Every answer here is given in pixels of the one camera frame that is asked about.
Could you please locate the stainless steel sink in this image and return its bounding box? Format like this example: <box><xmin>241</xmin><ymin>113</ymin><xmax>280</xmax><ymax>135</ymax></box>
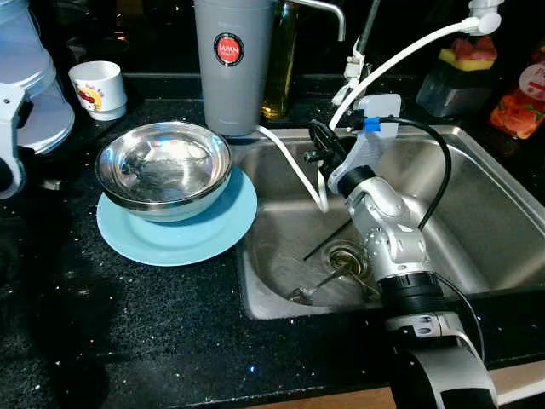
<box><xmin>233</xmin><ymin>123</ymin><xmax>545</xmax><ymax>322</ymax></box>

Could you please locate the large white plastic container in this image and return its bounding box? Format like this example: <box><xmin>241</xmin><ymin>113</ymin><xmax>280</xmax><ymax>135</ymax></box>
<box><xmin>0</xmin><ymin>0</ymin><xmax>77</xmax><ymax>156</ymax></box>

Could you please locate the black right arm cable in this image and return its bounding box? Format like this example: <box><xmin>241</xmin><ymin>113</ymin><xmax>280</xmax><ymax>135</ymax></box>
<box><xmin>381</xmin><ymin>117</ymin><xmax>487</xmax><ymax>363</ymax></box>

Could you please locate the white hose clip connector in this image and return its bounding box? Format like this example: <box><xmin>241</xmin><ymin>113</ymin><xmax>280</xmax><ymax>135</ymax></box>
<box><xmin>331</xmin><ymin>49</ymin><xmax>369</xmax><ymax>107</ymax></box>

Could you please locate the white printed cup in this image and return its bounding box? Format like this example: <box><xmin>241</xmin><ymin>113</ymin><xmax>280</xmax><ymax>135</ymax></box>
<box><xmin>68</xmin><ymin>60</ymin><xmax>129</xmax><ymax>122</ymax></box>

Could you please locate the thin black stick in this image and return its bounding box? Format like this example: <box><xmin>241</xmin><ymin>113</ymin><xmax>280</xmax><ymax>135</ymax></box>
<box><xmin>301</xmin><ymin>219</ymin><xmax>353</xmax><ymax>262</ymax></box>

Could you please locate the metal spoon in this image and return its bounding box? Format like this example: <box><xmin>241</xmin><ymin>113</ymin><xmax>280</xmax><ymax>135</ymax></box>
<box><xmin>287</xmin><ymin>254</ymin><xmax>360</xmax><ymax>307</ymax></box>

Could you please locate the orange dish soap bottle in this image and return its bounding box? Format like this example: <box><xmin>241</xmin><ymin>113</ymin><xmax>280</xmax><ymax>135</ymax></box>
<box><xmin>489</xmin><ymin>46</ymin><xmax>545</xmax><ymax>141</ymax></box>

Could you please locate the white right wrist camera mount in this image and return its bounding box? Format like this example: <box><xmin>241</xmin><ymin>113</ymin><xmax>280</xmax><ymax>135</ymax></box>
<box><xmin>327</xmin><ymin>94</ymin><xmax>403</xmax><ymax>197</ymax></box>

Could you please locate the metal sink drain strainer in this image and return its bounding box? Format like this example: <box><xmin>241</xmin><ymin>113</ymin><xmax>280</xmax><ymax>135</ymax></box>
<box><xmin>327</xmin><ymin>240</ymin><xmax>372</xmax><ymax>279</ymax></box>

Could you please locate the grey water filter canister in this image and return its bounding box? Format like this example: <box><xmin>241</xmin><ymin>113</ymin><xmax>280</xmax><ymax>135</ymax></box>
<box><xmin>193</xmin><ymin>0</ymin><xmax>276</xmax><ymax>138</ymax></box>

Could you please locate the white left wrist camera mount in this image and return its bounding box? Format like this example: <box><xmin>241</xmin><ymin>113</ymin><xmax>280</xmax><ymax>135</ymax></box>
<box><xmin>0</xmin><ymin>81</ymin><xmax>36</xmax><ymax>202</ymax></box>

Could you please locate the white faucet hose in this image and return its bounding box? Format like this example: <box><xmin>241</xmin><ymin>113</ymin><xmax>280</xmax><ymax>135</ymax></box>
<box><xmin>255</xmin><ymin>0</ymin><xmax>505</xmax><ymax>215</ymax></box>

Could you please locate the chrome kitchen faucet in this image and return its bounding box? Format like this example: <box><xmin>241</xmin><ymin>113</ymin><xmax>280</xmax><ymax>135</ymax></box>
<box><xmin>353</xmin><ymin>0</ymin><xmax>382</xmax><ymax>65</ymax></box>

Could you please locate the chrome water filter spout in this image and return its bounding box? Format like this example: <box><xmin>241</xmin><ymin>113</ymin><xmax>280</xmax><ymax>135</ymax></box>
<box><xmin>290</xmin><ymin>0</ymin><xmax>347</xmax><ymax>43</ymax></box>

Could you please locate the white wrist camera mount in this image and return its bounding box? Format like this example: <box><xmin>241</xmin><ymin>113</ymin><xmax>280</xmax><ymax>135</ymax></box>
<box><xmin>0</xmin><ymin>81</ymin><xmax>36</xmax><ymax>202</ymax></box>
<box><xmin>327</xmin><ymin>94</ymin><xmax>403</xmax><ymax>197</ymax></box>

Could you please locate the light blue plate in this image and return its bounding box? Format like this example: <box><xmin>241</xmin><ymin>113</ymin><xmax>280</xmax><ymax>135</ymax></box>
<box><xmin>96</xmin><ymin>164</ymin><xmax>259</xmax><ymax>268</ymax></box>

